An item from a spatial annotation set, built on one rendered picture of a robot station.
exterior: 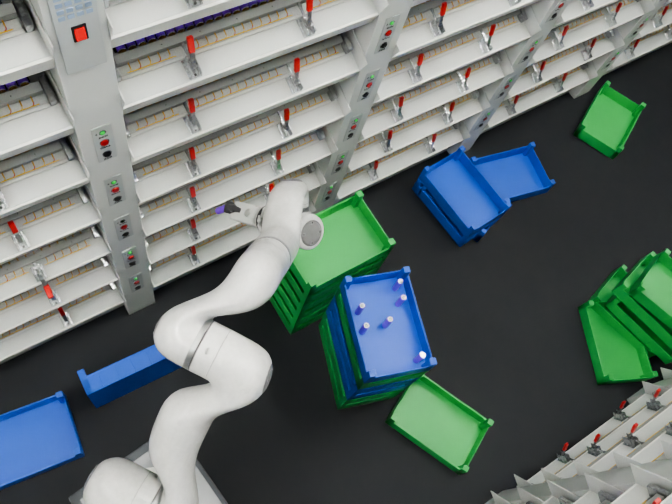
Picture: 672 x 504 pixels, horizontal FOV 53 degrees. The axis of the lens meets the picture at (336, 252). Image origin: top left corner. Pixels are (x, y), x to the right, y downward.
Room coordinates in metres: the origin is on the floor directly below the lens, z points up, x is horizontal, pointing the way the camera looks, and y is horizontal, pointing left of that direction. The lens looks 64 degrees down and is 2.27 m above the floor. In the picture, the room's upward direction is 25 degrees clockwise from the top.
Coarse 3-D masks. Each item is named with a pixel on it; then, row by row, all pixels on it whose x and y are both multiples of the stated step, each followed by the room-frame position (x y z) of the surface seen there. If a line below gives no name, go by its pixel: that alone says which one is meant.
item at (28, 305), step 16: (80, 272) 0.52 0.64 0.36; (96, 272) 0.54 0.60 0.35; (112, 272) 0.56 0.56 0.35; (32, 288) 0.41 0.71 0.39; (64, 288) 0.46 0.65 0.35; (80, 288) 0.48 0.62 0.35; (96, 288) 0.50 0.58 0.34; (0, 304) 0.34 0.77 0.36; (16, 304) 0.36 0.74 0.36; (32, 304) 0.38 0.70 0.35; (48, 304) 0.40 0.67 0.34; (0, 320) 0.30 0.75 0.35; (16, 320) 0.32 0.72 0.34
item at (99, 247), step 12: (96, 228) 0.59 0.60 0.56; (60, 240) 0.52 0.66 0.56; (96, 240) 0.56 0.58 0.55; (36, 252) 0.46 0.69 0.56; (84, 252) 0.52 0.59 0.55; (96, 252) 0.53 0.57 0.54; (108, 252) 0.55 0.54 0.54; (48, 264) 0.45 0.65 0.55; (60, 264) 0.46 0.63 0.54; (72, 264) 0.48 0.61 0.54; (84, 264) 0.50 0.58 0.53; (12, 276) 0.38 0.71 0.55; (24, 276) 0.40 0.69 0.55; (48, 276) 0.42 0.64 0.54; (0, 288) 0.34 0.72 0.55; (12, 288) 0.36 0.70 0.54; (24, 288) 0.37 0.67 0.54; (0, 300) 0.32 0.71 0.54
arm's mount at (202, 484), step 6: (144, 456) 0.14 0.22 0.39; (138, 462) 0.12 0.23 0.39; (144, 462) 0.13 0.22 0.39; (150, 462) 0.14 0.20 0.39; (198, 474) 0.16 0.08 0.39; (198, 480) 0.15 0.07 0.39; (204, 480) 0.15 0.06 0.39; (198, 486) 0.13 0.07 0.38; (204, 486) 0.14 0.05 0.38; (198, 492) 0.12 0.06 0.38; (204, 492) 0.13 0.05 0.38; (210, 492) 0.13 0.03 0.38; (204, 498) 0.11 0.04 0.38; (210, 498) 0.12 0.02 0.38; (216, 498) 0.12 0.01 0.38
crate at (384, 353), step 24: (360, 288) 0.82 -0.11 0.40; (384, 288) 0.85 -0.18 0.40; (408, 288) 0.87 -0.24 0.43; (384, 312) 0.78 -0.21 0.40; (408, 312) 0.82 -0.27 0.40; (360, 336) 0.68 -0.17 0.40; (384, 336) 0.71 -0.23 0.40; (408, 336) 0.75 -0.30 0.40; (360, 360) 0.61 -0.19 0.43; (384, 360) 0.65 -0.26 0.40; (408, 360) 0.68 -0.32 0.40; (432, 360) 0.68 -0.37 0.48
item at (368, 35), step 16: (400, 0) 1.17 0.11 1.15; (384, 16) 1.14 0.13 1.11; (400, 16) 1.18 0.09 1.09; (368, 32) 1.13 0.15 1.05; (400, 32) 1.20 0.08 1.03; (368, 48) 1.13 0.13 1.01; (368, 64) 1.14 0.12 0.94; (384, 64) 1.19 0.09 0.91; (352, 80) 1.13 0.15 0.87; (352, 96) 1.13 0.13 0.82; (352, 112) 1.15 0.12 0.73; (368, 112) 1.20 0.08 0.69; (336, 128) 1.13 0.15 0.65; (336, 144) 1.13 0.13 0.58; (352, 144) 1.19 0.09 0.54; (320, 160) 1.15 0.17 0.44; (336, 176) 1.17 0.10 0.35; (320, 192) 1.13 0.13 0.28; (336, 192) 1.20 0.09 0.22; (320, 208) 1.15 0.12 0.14
